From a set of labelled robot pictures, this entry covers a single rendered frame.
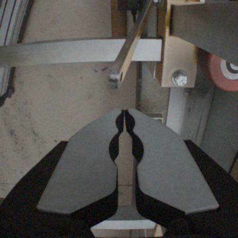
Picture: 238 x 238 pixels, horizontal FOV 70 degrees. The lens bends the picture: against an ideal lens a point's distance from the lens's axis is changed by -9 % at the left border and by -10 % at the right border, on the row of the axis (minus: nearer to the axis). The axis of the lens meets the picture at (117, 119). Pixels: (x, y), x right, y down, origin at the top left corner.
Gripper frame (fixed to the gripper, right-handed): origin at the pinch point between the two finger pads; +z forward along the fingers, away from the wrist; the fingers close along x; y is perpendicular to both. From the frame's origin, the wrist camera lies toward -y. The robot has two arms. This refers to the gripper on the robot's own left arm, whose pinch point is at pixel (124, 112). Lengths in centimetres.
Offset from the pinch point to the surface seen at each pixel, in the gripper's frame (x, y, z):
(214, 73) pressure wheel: 11.0, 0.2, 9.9
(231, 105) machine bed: 27.8, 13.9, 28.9
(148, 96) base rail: 6.4, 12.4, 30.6
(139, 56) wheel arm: 2.2, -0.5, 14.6
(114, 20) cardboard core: -3, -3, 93
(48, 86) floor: -48, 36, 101
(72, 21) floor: -28, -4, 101
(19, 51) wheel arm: -14.7, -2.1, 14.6
